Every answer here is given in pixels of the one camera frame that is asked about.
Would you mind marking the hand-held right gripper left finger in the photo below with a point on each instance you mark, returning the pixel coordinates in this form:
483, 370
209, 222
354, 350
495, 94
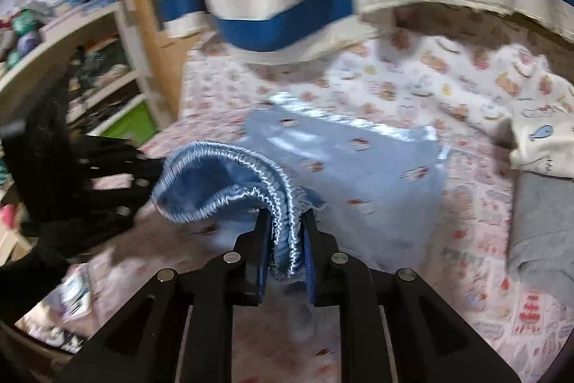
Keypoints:
264, 266

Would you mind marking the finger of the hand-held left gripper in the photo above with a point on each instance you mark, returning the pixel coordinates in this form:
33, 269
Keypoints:
116, 167
107, 212

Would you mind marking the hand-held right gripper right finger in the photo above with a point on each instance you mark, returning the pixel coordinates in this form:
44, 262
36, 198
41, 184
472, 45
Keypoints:
310, 271

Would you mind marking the light blue cat-print pants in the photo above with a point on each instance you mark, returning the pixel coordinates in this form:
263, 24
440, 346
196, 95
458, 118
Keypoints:
358, 185

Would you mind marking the wooden door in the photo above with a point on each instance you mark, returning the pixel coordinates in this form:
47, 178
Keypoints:
152, 64

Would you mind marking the white shelving unit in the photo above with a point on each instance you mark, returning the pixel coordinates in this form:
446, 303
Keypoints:
67, 33

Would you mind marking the bear-print white blanket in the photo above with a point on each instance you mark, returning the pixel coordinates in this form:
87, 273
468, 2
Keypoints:
403, 78

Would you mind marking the grey folded garment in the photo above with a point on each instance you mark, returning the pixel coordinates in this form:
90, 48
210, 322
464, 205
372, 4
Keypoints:
542, 230

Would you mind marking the white cat-print garment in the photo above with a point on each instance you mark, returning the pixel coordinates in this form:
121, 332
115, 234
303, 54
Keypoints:
547, 140

